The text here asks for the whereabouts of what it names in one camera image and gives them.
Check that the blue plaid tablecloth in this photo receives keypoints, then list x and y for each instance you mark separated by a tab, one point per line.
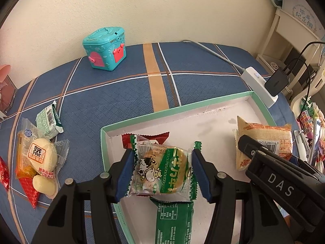
114	94

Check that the pink paper flower bouquet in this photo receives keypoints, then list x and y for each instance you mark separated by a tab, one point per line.
3	71

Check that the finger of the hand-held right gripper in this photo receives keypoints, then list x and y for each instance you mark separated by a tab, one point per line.
248	150

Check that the green cow biscuit packet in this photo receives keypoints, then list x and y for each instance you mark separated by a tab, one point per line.
165	170

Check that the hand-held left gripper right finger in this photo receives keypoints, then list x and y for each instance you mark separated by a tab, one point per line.
201	179

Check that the clear steamed bun packet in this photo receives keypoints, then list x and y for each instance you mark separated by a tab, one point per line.
40	155

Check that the white plastic rack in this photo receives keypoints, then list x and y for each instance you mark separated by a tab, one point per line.
299	97

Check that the yellow cake packet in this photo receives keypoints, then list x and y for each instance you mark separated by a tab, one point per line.
22	171

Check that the smartphone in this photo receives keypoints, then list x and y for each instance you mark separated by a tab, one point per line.
318	137

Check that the red patterned snack packet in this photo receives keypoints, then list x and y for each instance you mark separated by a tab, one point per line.
29	194

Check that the red white snack packet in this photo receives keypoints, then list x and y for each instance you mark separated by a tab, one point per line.
152	138

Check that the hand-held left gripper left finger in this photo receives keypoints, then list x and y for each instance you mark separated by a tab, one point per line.
125	180

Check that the small white bun packet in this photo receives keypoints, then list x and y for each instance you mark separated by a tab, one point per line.
44	185

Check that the white tray with teal rim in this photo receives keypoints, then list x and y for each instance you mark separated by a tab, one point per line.
203	122

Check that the black charger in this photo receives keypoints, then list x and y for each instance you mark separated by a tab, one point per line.
276	82

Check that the green white carton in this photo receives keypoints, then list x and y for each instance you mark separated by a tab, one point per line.
307	105

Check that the dark green snack packet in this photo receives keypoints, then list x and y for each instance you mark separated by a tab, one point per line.
175	221

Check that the white shelf unit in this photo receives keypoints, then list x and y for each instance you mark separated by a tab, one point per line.
279	43

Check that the white phone stand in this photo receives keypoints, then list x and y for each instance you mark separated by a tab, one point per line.
302	144

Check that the beige bread packet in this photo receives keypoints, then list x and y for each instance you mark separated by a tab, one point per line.
264	134

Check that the teal toy box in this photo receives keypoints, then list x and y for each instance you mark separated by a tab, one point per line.
101	53

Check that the green white patterned snack packet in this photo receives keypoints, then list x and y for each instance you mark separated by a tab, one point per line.
47	119

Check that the white printed board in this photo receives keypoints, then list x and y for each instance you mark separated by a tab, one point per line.
304	17

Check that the white power strip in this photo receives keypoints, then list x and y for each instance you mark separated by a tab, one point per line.
256	86

